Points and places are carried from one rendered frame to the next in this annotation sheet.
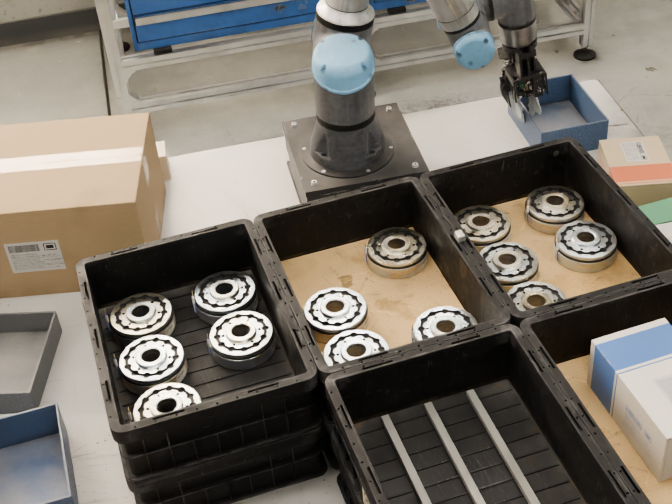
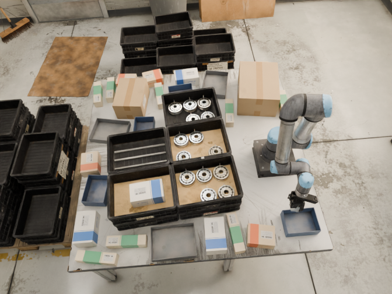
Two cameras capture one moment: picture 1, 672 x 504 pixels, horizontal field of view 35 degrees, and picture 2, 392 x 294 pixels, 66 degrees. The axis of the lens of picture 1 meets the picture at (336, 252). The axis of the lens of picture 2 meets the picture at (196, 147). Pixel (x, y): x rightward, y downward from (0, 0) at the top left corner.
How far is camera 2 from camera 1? 194 cm
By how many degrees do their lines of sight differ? 62
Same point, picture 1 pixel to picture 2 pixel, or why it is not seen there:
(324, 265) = (217, 139)
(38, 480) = not seen: hidden behind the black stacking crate
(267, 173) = not seen: hidden behind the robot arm
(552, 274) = (202, 187)
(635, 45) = not seen: outside the picture
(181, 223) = (261, 120)
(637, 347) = (156, 186)
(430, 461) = (151, 151)
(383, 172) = (260, 159)
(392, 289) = (205, 151)
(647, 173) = (253, 234)
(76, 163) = (257, 86)
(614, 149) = (268, 228)
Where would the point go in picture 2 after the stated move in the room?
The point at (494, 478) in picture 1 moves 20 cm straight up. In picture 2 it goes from (143, 161) to (137, 144)
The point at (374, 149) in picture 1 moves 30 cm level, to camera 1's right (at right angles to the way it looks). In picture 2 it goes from (267, 156) to (269, 197)
